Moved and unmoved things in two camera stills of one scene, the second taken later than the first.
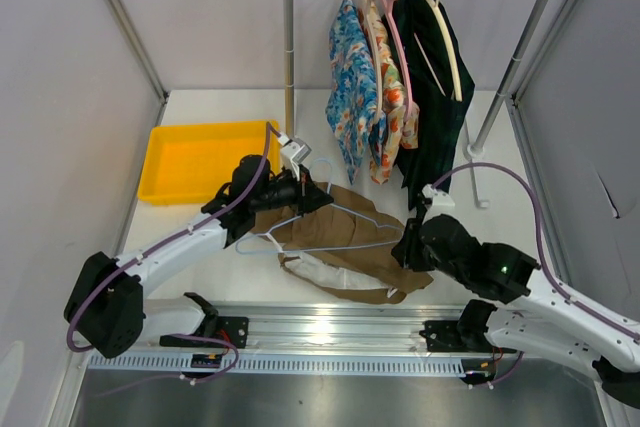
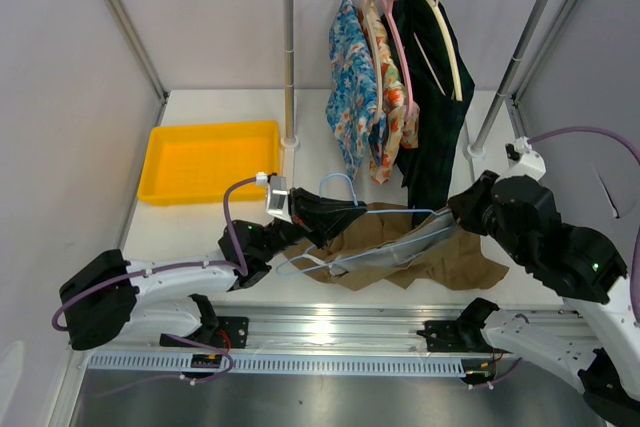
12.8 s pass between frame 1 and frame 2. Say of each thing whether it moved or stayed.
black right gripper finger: moved
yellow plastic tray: stayed
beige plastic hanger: stayed
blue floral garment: stayed
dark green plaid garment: stayed
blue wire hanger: moved
